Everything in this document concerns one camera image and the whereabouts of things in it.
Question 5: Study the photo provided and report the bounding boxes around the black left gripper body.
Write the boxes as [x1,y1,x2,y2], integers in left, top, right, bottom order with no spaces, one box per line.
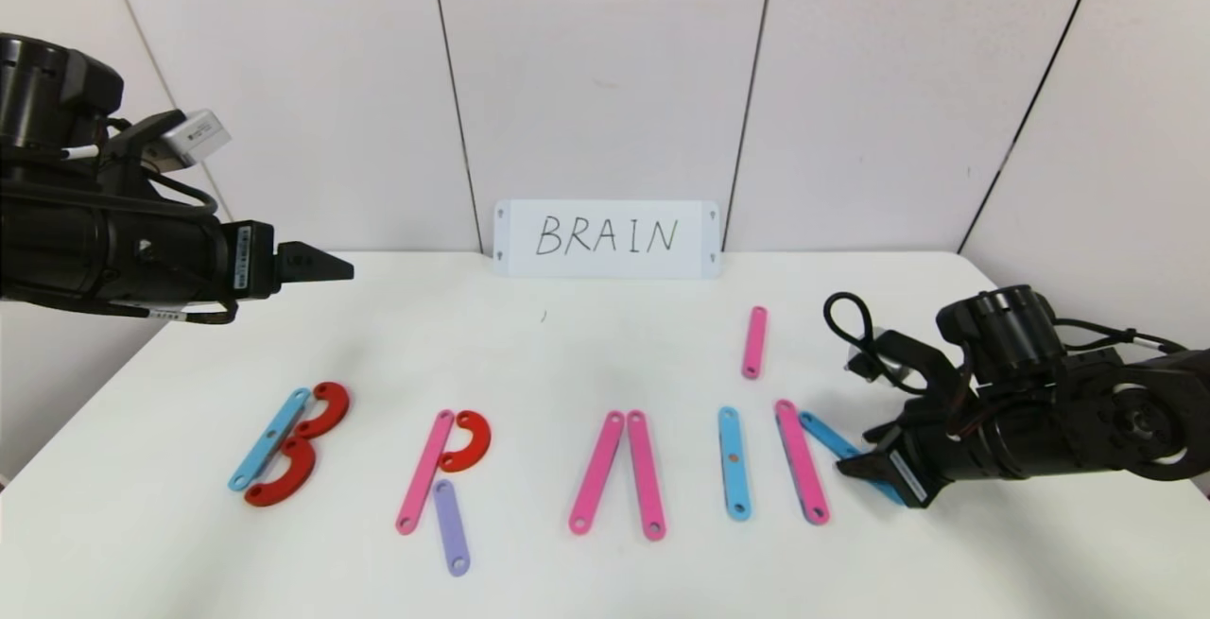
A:
[105,210,282,303]

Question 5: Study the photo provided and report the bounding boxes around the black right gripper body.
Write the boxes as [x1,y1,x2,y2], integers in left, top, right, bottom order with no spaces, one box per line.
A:
[874,397,987,509]

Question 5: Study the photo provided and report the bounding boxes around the pink bar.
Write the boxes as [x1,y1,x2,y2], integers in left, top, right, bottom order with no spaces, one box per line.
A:
[625,410,667,542]
[567,410,627,536]
[775,399,832,526]
[396,410,457,535]
[740,306,769,381]

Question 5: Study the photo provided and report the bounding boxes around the small red arc piece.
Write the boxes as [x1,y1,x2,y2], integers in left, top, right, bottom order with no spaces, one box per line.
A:
[438,410,493,473]

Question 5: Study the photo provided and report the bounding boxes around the short purple bar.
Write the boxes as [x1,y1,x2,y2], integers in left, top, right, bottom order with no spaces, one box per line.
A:
[432,479,472,577]

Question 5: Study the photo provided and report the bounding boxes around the white BRAIN word sign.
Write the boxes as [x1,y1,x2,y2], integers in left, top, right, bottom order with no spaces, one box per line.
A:
[493,201,721,280]

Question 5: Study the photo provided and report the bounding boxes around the blue bar with orange dot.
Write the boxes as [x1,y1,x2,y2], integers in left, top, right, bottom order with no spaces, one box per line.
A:
[717,406,752,521]

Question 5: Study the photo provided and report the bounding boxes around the large red arc piece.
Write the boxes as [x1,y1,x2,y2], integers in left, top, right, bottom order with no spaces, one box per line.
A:
[245,437,318,507]
[295,382,352,440]

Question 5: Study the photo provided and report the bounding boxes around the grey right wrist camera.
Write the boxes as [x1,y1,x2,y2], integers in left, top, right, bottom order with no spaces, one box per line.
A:
[846,326,910,384]

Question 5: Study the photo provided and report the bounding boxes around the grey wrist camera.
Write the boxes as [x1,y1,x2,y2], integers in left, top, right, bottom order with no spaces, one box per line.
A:
[159,110,232,166]
[846,326,910,384]

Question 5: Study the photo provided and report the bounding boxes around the black left camera cable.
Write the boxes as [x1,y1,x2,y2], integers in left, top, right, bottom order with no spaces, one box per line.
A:
[147,173,220,215]

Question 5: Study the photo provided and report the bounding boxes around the looped black camera cable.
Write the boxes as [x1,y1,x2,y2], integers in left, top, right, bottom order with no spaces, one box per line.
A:
[822,292,929,395]

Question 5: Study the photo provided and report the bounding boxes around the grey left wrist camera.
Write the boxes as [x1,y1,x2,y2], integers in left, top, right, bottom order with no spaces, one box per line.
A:
[159,110,232,166]

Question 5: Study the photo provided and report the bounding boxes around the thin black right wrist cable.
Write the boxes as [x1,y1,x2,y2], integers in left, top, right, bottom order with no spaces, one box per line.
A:
[1052,317,1189,357]

